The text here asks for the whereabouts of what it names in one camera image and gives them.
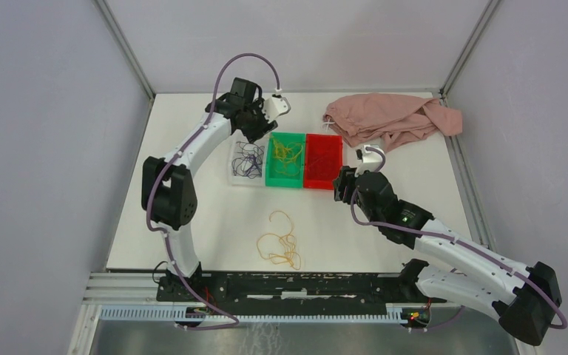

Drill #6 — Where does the pink cloth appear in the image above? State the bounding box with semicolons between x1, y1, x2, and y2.
322;93;463;152

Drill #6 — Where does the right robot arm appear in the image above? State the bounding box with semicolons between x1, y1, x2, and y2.
333;166;568;346

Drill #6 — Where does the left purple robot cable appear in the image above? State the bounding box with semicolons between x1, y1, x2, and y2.
145;53;283;331

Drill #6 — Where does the green plastic bin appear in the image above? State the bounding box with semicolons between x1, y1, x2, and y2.
265;132;306;189

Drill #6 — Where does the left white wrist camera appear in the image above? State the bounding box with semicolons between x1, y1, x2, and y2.
262;89;291;121

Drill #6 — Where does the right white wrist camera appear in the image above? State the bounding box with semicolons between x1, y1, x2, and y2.
355;144;386;176

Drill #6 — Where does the aluminium frame rail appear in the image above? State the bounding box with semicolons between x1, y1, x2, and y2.
81;272;527;308

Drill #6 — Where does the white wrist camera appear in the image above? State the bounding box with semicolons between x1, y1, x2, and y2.
355;144;386;176
262;89;291;121

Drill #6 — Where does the wire bundle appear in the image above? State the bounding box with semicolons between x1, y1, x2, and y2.
256;210;302;272

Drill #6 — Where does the white slotted cable duct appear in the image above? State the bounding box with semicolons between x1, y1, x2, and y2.
99;305;407;325

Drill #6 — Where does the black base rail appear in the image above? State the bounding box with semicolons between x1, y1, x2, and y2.
156;271;430;317

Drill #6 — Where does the yellow wire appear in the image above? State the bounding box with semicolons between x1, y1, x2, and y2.
269;135;306;180

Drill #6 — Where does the clear plastic bin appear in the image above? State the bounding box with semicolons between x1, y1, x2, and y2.
227;131;268;187

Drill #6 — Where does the right controller board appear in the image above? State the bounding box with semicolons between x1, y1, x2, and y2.
400;308;431;328

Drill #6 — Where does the red plastic bin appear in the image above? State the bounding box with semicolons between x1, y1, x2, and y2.
302;134;343;190

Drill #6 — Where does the dark purple wire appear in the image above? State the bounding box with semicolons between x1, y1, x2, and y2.
231;141;266;180

